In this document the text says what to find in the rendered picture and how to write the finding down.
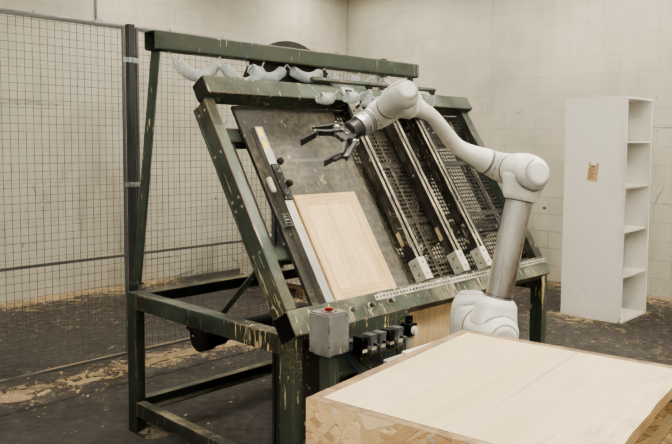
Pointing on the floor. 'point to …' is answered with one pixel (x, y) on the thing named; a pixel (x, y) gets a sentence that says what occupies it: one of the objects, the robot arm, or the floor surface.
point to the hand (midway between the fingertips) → (314, 151)
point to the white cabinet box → (606, 207)
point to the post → (328, 372)
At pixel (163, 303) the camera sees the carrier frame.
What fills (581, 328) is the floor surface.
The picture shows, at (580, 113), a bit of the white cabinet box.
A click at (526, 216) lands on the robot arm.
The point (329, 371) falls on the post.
